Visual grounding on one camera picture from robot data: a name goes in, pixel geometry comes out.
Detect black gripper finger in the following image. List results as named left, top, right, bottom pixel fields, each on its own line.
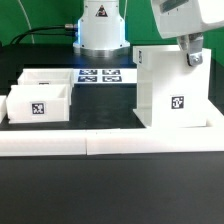
left=177, top=33, right=204, bottom=66

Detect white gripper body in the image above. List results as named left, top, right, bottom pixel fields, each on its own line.
left=150, top=0, right=224, bottom=39

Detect white drawer cabinet frame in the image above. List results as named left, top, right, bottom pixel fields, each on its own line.
left=133, top=45, right=211, bottom=128

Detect white front drawer box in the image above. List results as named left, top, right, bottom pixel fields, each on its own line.
left=6, top=84, right=70, bottom=123

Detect white drawer box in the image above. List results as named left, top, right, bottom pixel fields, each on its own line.
left=6, top=84, right=70, bottom=123
left=17, top=69, right=74, bottom=87

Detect white rear drawer box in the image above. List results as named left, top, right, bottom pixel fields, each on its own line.
left=17, top=69, right=74, bottom=87

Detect fiducial marker sheet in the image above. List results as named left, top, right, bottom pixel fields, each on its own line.
left=74, top=68, right=137, bottom=84

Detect white front fence bar right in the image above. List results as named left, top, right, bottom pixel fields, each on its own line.
left=86, top=127, right=224, bottom=155

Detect white front fence bar left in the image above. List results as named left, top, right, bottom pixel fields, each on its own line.
left=0, top=130, right=87, bottom=157

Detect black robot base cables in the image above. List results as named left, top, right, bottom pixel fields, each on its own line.
left=9, top=23, right=80, bottom=46

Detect thin white cable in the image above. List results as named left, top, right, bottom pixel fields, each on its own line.
left=18, top=0, right=36, bottom=45

